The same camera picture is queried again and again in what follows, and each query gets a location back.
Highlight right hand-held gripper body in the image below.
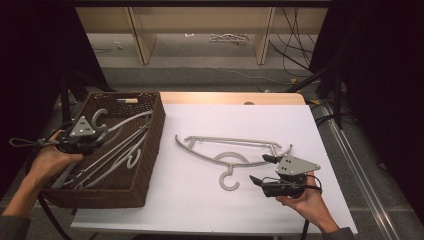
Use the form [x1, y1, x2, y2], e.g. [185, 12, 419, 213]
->
[262, 154, 323, 199]

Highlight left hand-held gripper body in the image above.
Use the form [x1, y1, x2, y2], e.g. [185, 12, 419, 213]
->
[54, 115, 103, 155]

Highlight grey plastic clothes hanger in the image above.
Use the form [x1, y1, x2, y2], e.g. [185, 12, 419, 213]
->
[71, 124, 150, 190]
[53, 108, 154, 190]
[174, 134, 294, 192]

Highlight brown wicker basket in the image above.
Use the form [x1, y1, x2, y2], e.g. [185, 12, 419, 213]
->
[32, 91, 167, 209]

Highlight person's right hand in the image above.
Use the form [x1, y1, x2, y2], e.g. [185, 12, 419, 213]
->
[276, 172, 338, 234]

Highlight person's left hand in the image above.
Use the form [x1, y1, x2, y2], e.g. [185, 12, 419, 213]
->
[28, 130, 85, 188]

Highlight black metal stand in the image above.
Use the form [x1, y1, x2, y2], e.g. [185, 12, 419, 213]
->
[285, 64, 345, 130]
[59, 69, 116, 134]

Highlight white table mat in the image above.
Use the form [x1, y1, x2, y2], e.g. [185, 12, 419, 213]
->
[71, 103, 359, 236]

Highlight black curtain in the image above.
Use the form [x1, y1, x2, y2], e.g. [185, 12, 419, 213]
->
[0, 0, 109, 199]
[309, 0, 424, 223]

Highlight light wooden shelf unit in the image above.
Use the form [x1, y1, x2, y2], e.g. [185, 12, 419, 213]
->
[75, 6, 329, 66]

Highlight left hand-held gripper cable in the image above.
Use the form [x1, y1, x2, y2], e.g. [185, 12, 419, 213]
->
[9, 135, 74, 240]

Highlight hand-held gripper cable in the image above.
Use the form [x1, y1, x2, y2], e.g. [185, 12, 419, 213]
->
[263, 173, 324, 240]
[9, 135, 74, 240]

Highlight metal floor rail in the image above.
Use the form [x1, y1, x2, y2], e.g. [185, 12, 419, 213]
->
[318, 102, 424, 240]
[0, 133, 69, 240]

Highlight right hand-held gripper cable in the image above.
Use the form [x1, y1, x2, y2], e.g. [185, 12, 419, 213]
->
[263, 173, 324, 240]

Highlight thin white floor cable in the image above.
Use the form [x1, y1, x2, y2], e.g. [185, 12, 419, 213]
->
[176, 64, 296, 85]

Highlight bundle of black floor cables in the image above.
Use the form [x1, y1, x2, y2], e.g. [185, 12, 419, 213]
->
[269, 6, 318, 78]

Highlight white chain on floor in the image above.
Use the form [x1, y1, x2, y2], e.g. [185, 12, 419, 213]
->
[209, 32, 250, 44]

